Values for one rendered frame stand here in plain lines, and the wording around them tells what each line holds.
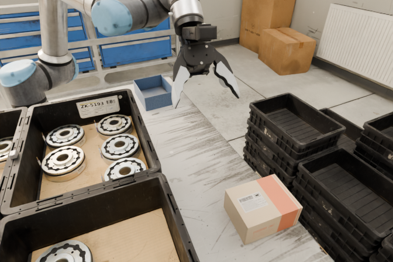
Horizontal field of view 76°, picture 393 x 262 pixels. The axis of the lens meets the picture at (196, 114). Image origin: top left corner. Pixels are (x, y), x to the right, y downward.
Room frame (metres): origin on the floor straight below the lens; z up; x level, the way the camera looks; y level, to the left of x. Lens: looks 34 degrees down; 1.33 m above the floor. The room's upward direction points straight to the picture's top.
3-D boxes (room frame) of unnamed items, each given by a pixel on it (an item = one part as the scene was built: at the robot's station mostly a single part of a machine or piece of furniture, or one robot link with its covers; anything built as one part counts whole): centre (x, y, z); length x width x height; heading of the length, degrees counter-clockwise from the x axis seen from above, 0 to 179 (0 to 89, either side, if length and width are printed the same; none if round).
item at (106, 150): (0.53, 0.21, 0.86); 0.10 x 0.10 x 0.01
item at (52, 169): (0.48, 0.35, 0.86); 0.10 x 0.10 x 0.01
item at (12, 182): (0.50, 0.28, 0.92); 0.40 x 0.30 x 0.02; 22
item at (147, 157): (0.50, 0.28, 0.87); 0.40 x 0.30 x 0.11; 22
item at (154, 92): (1.07, 0.21, 0.74); 0.20 x 0.15 x 0.07; 26
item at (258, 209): (0.42, -0.17, 0.74); 0.16 x 0.12 x 0.07; 111
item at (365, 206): (0.72, -0.69, 0.31); 0.40 x 0.30 x 0.34; 26
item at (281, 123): (1.08, -0.51, 0.37); 0.40 x 0.30 x 0.45; 26
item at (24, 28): (2.11, 1.31, 0.60); 0.72 x 0.03 x 0.56; 116
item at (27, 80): (0.82, 0.63, 0.91); 0.13 x 0.12 x 0.14; 152
